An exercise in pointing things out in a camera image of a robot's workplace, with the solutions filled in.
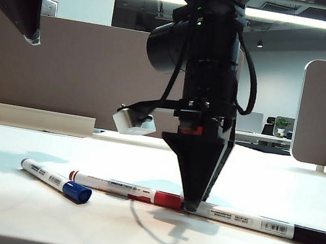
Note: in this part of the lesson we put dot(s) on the long ceiling light strip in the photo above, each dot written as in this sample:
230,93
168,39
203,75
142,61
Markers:
293,19

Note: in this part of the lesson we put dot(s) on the black pendant ceiling lamp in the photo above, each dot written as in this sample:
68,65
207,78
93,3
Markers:
259,45

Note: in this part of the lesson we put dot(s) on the metal wall switch plate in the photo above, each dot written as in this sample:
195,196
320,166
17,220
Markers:
51,9

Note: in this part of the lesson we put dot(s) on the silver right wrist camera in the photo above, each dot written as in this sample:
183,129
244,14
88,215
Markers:
131,124

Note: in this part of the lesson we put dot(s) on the white background desk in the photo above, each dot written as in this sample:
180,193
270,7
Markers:
260,138

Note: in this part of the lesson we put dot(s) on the wide brown desk divider panel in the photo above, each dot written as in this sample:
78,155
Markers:
80,73

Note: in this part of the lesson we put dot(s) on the small potted green plant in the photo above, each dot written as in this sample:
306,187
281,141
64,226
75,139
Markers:
281,124

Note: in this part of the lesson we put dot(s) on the red cap whiteboard marker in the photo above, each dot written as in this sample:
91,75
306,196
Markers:
102,183

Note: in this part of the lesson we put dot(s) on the flat white box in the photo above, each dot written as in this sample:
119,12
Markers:
41,120

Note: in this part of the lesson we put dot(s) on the blue cap whiteboard marker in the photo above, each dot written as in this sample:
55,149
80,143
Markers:
47,176

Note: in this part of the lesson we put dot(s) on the black cap whiteboard marker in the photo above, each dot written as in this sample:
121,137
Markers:
259,222

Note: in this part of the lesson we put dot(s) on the black office chair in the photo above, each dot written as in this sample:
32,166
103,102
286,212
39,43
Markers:
268,128

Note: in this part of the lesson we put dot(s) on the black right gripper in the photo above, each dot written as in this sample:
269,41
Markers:
208,111

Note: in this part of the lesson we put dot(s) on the white divider support foot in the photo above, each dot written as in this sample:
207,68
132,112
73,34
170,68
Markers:
319,169

